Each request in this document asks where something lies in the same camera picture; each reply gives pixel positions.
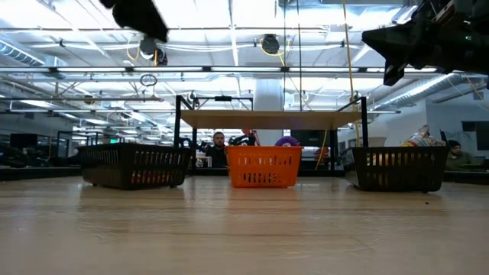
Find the black background monitor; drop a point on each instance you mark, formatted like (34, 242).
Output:
(23, 140)

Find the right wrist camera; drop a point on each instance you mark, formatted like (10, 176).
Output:
(443, 11)

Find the person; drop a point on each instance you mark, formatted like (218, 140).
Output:
(458, 156)
(218, 147)

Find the long ceiling light bar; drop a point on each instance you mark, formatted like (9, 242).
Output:
(229, 69)

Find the black plastic basket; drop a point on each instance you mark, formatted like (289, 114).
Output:
(130, 164)
(401, 179)

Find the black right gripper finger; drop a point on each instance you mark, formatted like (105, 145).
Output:
(380, 52)
(401, 42)

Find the wooden shelf riser black legs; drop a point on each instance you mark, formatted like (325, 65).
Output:
(267, 119)

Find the yellow crayon pack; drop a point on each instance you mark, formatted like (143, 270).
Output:
(422, 139)

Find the purple coil wristband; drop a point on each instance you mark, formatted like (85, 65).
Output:
(287, 142)

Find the orange plastic basket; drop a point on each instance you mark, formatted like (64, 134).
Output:
(263, 158)

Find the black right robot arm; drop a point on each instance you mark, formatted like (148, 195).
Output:
(477, 46)

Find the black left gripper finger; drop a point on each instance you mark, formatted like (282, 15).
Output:
(131, 26)
(145, 19)

